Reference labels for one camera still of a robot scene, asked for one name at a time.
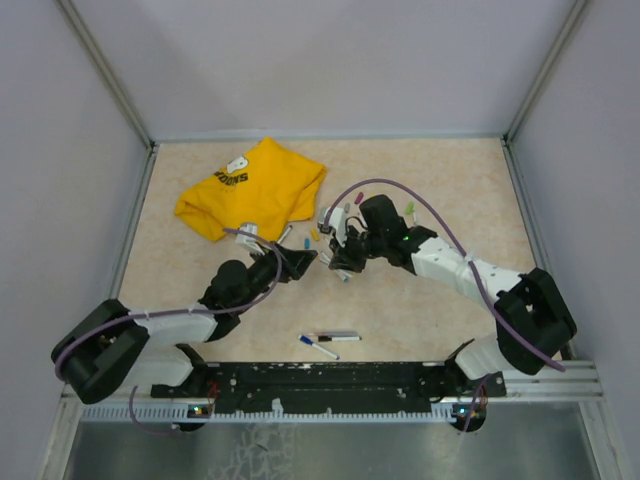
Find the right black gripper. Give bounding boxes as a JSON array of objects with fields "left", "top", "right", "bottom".
[{"left": 330, "top": 222, "right": 387, "bottom": 274}]

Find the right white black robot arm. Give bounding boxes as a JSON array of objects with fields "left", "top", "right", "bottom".
[{"left": 318, "top": 195, "right": 577, "bottom": 396}]

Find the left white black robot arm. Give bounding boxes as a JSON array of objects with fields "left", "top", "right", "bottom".
[{"left": 51, "top": 245, "right": 318, "bottom": 405}]

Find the navy cap white marker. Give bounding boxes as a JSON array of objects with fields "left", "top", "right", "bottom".
[{"left": 278, "top": 225, "right": 293, "bottom": 242}]

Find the blue cap whiteboard marker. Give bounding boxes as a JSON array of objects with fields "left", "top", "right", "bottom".
[{"left": 298, "top": 335, "right": 340, "bottom": 361}]

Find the black cap marker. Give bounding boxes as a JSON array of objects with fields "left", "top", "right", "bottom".
[{"left": 317, "top": 335, "right": 362, "bottom": 343}]

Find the yellow printed t-shirt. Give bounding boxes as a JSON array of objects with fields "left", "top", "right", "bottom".
[{"left": 174, "top": 137, "right": 327, "bottom": 242}]

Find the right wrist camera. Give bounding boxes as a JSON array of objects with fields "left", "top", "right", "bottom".
[{"left": 317, "top": 207, "right": 347, "bottom": 246}]

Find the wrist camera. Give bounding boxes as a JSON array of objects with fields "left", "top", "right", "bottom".
[
  {"left": 235, "top": 222, "right": 261, "bottom": 252},
  {"left": 317, "top": 207, "right": 347, "bottom": 246}
]

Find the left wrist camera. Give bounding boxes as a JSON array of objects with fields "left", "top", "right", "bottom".
[{"left": 235, "top": 222, "right": 261, "bottom": 252}]

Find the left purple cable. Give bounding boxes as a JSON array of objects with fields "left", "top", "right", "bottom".
[{"left": 53, "top": 227, "right": 284, "bottom": 437}]

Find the purple cable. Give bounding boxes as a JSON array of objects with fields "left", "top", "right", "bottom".
[
  {"left": 323, "top": 177, "right": 566, "bottom": 434},
  {"left": 53, "top": 227, "right": 284, "bottom": 437}
]

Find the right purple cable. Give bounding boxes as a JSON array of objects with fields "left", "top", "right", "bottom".
[{"left": 323, "top": 177, "right": 566, "bottom": 434}]

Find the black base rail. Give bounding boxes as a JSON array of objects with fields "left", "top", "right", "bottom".
[{"left": 151, "top": 359, "right": 506, "bottom": 432}]

